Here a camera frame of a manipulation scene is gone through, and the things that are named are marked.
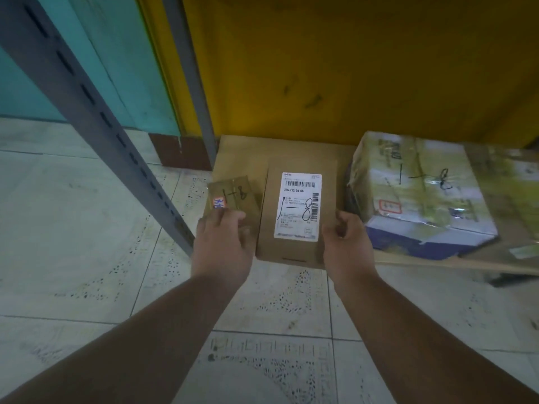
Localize person's right hand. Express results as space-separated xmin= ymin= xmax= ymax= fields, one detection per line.
xmin=322 ymin=210 xmax=379 ymax=287

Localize person's left hand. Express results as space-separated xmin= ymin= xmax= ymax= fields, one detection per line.
xmin=191 ymin=208 xmax=257 ymax=291

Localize white-labelled brown cardboard box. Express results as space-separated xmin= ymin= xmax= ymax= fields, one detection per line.
xmin=255 ymin=157 xmax=338 ymax=270

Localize small brown cardboard box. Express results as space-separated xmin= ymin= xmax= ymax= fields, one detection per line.
xmin=204 ymin=176 xmax=262 ymax=234

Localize person's left forearm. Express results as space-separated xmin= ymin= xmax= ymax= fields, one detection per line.
xmin=0 ymin=277 xmax=237 ymax=404

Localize person's right forearm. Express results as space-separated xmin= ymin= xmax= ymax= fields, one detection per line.
xmin=336 ymin=271 xmax=539 ymax=404

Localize brown cardboard shelf sheet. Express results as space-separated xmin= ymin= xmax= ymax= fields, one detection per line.
xmin=210 ymin=134 xmax=539 ymax=277

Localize taped parcel with blue base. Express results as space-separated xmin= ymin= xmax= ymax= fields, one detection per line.
xmin=346 ymin=130 xmax=500 ymax=261

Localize brown skirting block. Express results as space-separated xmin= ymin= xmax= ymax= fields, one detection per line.
xmin=148 ymin=132 xmax=214 ymax=171

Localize taped green-tinted parcel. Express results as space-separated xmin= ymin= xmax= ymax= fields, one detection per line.
xmin=462 ymin=143 xmax=539 ymax=266

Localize grey plain metal shelf post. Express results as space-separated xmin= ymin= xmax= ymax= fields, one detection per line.
xmin=161 ymin=0 xmax=218 ymax=169

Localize grey slotted metal shelf post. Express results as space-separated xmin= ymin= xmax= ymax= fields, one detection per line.
xmin=0 ymin=0 xmax=197 ymax=257

